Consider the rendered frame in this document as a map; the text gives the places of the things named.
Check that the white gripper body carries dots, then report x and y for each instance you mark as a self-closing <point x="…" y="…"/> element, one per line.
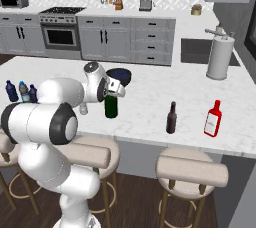
<point x="120" y="91"/>

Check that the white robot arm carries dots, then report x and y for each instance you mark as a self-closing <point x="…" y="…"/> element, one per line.
<point x="43" y="128"/>

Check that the dark blue bowl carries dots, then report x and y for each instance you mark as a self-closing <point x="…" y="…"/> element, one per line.
<point x="121" y="74"/>

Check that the dark green glass bottle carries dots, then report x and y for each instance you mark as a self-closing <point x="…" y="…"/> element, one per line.
<point x="111" y="107"/>

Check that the small clear plastic bottle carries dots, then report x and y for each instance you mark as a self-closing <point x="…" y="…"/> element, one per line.
<point x="83" y="108"/>

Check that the grey cupboard run with drawers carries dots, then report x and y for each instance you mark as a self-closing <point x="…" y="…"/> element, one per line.
<point x="126" y="40"/>

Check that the brown glass bottle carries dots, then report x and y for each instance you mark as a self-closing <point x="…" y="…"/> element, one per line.
<point x="171" y="121"/>

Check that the beige round stool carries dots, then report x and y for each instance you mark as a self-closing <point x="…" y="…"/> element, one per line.
<point x="191" y="172"/>
<point x="100" y="153"/>
<point x="6" y="158"/>

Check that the silver oven with hob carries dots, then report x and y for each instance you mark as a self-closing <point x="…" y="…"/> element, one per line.
<point x="61" y="33"/>

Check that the dark grey sink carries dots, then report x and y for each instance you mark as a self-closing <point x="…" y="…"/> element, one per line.
<point x="196" y="51"/>

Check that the wooden knife block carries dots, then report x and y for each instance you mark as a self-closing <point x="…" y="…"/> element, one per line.
<point x="118" y="4"/>

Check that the dark blue plastic bottle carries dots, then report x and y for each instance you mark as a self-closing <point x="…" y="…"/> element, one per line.
<point x="33" y="94"/>
<point x="12" y="92"/>

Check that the silver coffee machine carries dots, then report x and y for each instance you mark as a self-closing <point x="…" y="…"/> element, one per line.
<point x="145" y="0"/>

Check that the light blue plastic bottle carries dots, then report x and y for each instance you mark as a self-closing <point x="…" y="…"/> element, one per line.
<point x="24" y="92"/>

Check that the red glass bottle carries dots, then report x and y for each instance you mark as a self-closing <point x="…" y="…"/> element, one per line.
<point x="213" y="121"/>

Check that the white paper towel roll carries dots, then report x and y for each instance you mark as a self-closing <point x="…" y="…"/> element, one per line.
<point x="220" y="58"/>

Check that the potted plant in yellow pot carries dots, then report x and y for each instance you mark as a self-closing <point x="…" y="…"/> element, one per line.
<point x="196" y="9"/>

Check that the silver sink tap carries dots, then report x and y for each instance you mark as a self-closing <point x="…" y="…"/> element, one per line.
<point x="217" y="31"/>

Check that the silver toaster oven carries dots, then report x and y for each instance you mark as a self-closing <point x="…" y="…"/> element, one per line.
<point x="12" y="0"/>

